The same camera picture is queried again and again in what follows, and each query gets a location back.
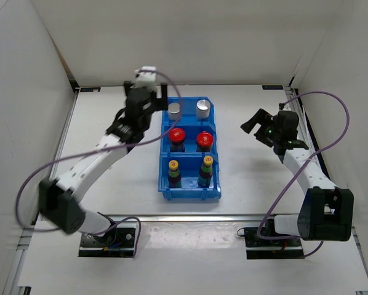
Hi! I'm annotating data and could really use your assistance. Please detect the left black corner label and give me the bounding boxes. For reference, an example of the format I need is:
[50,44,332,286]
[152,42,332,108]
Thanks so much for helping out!
[79,87,101,93]

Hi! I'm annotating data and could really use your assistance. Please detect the yellow-capped sauce bottle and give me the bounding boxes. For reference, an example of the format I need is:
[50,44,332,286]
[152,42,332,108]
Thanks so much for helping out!
[168,160,182,188]
[198,155,214,187]

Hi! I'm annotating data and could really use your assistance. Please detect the black corner label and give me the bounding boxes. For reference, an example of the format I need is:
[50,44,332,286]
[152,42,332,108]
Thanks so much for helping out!
[262,85,284,90]
[79,87,101,93]

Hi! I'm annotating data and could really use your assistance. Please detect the red-capped sauce jar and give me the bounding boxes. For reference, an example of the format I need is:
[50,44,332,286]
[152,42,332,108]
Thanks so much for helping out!
[169,127,186,152]
[196,131,214,152]

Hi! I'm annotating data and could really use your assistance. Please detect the purple cable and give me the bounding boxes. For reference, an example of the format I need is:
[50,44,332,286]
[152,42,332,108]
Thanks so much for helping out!
[15,69,184,258]
[257,91,350,258]

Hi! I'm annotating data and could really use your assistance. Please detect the front aluminium rail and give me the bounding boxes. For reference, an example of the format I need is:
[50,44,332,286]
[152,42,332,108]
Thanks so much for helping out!
[41,214,310,222]

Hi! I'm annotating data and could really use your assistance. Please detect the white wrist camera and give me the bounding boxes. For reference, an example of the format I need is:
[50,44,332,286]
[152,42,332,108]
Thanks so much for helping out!
[134,66,156,90]
[279,103,292,111]

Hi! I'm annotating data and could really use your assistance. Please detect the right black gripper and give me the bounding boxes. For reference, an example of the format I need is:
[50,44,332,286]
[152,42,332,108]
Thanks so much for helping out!
[241,109,281,148]

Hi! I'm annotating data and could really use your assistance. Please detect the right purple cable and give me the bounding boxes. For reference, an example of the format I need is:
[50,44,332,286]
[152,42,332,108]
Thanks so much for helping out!
[257,91,350,258]

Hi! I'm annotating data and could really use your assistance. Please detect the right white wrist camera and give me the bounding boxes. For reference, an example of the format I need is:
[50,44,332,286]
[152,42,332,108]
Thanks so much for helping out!
[279,103,292,111]

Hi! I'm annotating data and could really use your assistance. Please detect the right black corner label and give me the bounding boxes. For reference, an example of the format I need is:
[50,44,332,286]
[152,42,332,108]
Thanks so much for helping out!
[262,85,284,90]

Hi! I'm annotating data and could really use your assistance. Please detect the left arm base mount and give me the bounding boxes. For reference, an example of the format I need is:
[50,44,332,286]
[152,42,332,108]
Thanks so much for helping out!
[78,216,142,258]

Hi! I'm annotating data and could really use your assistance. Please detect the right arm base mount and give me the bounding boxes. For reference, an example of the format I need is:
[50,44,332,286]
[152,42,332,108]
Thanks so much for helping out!
[236,227,304,260]

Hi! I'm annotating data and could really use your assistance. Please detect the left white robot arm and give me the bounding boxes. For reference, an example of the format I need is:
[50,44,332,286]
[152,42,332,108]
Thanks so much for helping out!
[38,81,168,246]

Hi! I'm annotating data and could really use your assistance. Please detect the blue three-compartment plastic bin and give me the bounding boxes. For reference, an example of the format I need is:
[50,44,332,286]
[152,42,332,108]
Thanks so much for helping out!
[158,96,222,200]

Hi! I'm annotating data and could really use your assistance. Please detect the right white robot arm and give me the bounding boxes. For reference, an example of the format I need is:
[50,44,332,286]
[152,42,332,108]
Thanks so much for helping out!
[241,109,354,246]

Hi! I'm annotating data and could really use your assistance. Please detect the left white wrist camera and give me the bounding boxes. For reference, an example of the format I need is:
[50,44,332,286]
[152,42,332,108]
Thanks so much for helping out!
[134,66,156,90]

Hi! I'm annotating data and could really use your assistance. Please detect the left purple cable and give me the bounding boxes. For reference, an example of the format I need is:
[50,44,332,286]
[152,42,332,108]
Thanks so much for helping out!
[15,69,184,258]

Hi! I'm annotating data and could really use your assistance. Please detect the silver-capped spice shaker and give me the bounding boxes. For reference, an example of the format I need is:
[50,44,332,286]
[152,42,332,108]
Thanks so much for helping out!
[167,103,182,121]
[196,99,211,120]

